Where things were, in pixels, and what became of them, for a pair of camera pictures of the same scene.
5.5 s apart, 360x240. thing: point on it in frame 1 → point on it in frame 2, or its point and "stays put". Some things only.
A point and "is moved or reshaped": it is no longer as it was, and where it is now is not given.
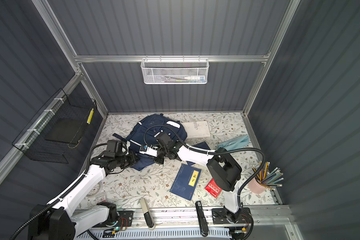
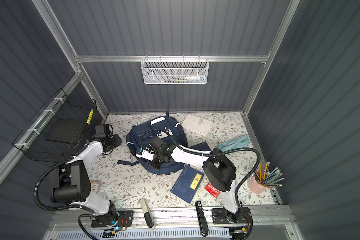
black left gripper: [132, 159] → [118, 141]
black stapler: [202, 221] stays put
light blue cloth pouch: [233, 143] stays put
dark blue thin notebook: [202, 145] stays put
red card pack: [213, 188] stays put
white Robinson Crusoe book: [197, 129] is moved or reshaped
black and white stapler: [147, 214] stays put
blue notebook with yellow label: [185, 181] stays put
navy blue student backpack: [144, 133] is moved or reshaped
